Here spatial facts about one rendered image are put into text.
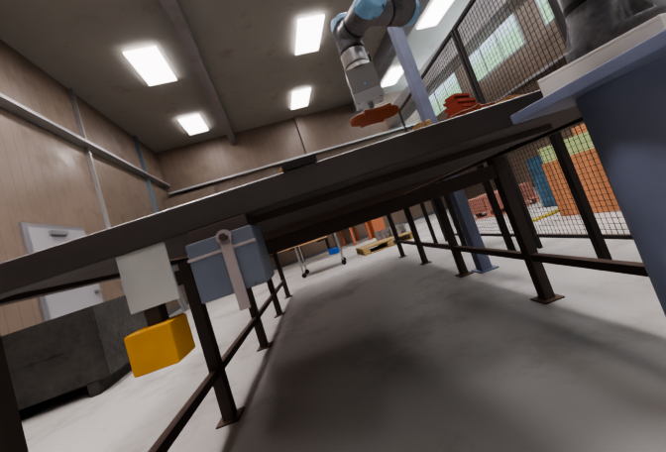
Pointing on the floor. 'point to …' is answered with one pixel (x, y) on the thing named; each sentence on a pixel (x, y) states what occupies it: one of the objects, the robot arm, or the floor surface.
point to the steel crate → (70, 353)
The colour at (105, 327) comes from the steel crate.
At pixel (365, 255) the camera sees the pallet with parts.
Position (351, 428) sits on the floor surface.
